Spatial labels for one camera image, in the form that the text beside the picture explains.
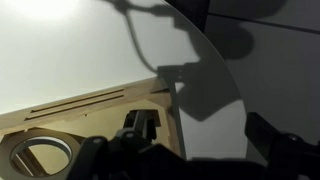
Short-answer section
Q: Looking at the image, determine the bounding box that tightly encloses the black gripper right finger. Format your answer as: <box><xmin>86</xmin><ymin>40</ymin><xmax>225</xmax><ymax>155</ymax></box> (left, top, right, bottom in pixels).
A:
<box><xmin>244</xmin><ymin>112</ymin><xmax>320</xmax><ymax>180</ymax></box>

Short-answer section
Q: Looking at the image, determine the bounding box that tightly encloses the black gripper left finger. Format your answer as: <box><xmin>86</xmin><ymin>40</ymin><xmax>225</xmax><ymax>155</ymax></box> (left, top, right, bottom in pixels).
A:
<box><xmin>66</xmin><ymin>110</ymin><xmax>214</xmax><ymax>180</ymax></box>

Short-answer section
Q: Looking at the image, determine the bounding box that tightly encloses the cream white masking tape roll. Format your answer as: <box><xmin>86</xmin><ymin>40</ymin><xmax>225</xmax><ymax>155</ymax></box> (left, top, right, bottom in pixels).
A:
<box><xmin>0</xmin><ymin>128</ymin><xmax>85</xmax><ymax>180</ymax></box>

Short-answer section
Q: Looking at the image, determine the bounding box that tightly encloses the square wooden tray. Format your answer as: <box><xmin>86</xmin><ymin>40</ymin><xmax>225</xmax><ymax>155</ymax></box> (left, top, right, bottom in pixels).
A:
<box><xmin>0</xmin><ymin>76</ymin><xmax>184</xmax><ymax>180</ymax></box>

